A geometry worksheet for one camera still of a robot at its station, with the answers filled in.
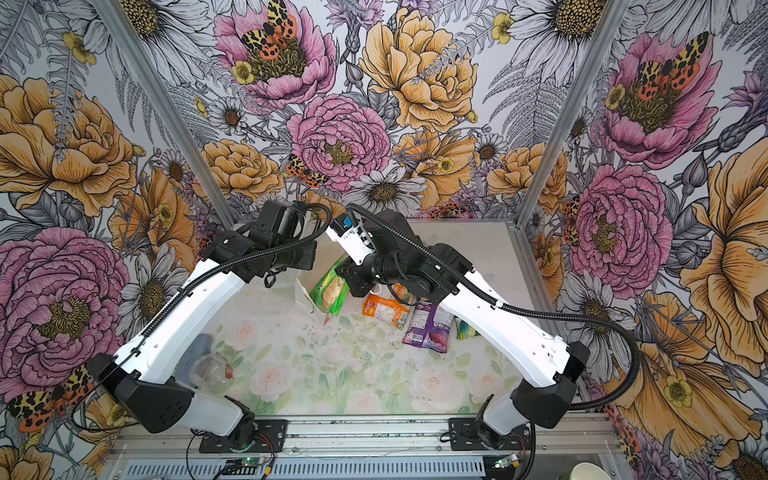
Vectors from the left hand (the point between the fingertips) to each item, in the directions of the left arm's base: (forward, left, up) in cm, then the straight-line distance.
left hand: (306, 261), depth 75 cm
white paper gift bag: (+5, -5, -3) cm, 7 cm away
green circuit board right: (-39, -48, -27) cm, 68 cm away
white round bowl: (-42, -60, -16) cm, 75 cm away
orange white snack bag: (0, -20, -25) cm, 31 cm away
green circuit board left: (-38, +13, -28) cm, 49 cm away
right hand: (-10, -11, +7) cm, 16 cm away
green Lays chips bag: (-13, -8, +5) cm, 16 cm away
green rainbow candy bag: (-7, -43, -26) cm, 51 cm away
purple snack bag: (-6, -32, -24) cm, 41 cm away
